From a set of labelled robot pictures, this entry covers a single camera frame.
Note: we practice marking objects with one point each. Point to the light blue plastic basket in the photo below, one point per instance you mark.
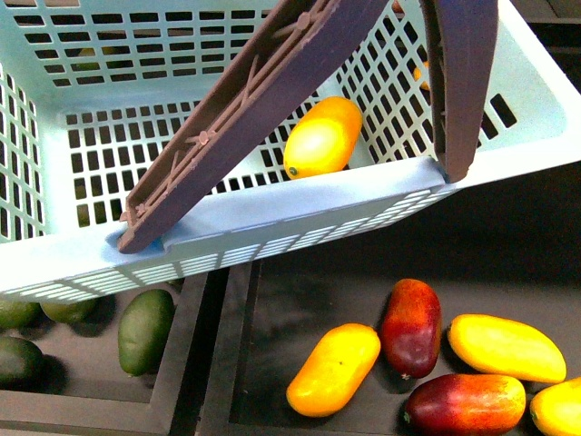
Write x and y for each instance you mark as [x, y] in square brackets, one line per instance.
[91, 92]

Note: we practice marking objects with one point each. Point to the yellow orange mango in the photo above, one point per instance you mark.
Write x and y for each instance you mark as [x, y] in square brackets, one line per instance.
[334, 370]

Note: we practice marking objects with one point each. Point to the green mango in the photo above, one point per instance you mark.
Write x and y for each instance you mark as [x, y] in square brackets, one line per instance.
[143, 331]

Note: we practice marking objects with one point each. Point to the red yellow mango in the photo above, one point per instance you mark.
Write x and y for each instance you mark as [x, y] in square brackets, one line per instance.
[466, 404]

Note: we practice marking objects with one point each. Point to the brown basket handle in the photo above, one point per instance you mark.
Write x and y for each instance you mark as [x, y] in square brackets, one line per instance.
[299, 45]

